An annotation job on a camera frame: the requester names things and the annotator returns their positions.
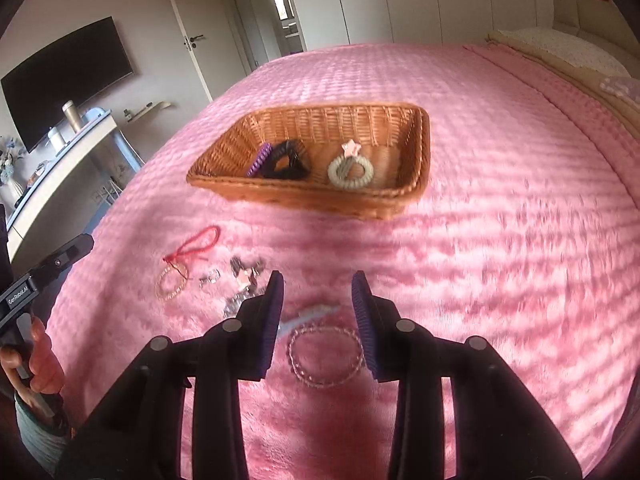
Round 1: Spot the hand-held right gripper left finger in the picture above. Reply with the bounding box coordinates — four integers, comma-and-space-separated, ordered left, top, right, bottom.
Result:
55, 270, 286, 480

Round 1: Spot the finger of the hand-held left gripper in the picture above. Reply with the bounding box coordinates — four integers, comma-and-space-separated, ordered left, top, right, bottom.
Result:
31, 233, 95, 283

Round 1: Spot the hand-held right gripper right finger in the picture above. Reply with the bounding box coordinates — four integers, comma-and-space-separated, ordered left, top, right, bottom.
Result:
350, 270, 583, 480

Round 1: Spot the cluster of metal hair clips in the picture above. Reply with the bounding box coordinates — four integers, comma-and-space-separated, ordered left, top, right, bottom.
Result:
222, 256, 269, 319

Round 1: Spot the light blue hair clip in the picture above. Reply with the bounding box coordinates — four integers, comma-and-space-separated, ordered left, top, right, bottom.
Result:
276, 303, 342, 339

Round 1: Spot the clear bead bracelet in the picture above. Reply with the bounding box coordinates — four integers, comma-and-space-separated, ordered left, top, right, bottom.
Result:
287, 324, 365, 389

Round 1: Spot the gold bead bracelet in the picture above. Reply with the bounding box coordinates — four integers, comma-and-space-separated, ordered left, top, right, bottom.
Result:
156, 266, 192, 302

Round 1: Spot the red string bracelet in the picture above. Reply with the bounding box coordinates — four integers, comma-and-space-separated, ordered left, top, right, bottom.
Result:
163, 225, 222, 266

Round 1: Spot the brown wicker basket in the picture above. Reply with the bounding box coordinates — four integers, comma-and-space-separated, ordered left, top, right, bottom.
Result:
186, 102, 431, 221

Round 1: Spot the person's left forearm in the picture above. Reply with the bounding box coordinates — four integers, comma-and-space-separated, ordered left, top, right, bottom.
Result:
14, 391, 72, 478

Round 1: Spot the person's left hand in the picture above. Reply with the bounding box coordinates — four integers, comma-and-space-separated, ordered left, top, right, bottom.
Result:
0, 315, 67, 401

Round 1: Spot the white desk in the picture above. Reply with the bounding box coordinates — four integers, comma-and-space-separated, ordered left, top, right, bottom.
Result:
5, 109, 146, 263

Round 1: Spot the flower bouquet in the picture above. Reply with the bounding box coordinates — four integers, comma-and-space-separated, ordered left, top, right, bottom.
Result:
0, 136, 27, 197

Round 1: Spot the white bottle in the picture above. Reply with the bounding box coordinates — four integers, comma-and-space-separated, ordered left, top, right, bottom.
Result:
47, 127, 69, 155

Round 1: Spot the steel thermos bottle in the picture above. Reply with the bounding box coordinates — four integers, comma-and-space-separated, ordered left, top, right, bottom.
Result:
61, 100, 84, 134

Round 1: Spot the white door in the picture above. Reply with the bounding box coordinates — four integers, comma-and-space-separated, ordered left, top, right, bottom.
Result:
156, 0, 261, 106

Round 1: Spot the beige quilt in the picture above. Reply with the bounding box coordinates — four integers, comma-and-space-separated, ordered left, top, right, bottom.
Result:
486, 30, 640, 142

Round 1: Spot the white wardrobe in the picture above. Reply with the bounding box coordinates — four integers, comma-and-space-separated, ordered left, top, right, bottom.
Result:
280, 0, 557, 54

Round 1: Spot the white floral pillow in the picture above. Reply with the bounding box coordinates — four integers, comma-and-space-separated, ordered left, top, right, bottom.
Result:
499, 27, 632, 79

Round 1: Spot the pale purple pillow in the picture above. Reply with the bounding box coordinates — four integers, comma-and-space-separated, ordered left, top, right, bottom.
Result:
599, 75, 640, 99

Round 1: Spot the beige bed headboard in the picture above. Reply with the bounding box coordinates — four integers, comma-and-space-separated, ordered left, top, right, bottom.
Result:
550, 0, 640, 77

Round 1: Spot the beige spiral hair tie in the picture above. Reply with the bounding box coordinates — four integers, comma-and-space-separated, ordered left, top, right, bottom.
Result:
327, 142, 374, 190

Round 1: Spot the small wooden wall shelf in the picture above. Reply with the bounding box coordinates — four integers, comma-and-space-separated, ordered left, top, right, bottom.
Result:
124, 101, 171, 124

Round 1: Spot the purple spiral hair tie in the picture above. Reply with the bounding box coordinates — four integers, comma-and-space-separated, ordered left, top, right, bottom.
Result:
246, 143, 273, 178

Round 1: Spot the black hair tie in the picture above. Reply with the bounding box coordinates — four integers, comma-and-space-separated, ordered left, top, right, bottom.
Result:
260, 139, 310, 180

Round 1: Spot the black wall television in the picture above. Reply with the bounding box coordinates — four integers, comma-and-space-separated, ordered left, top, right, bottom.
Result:
0, 16, 135, 154

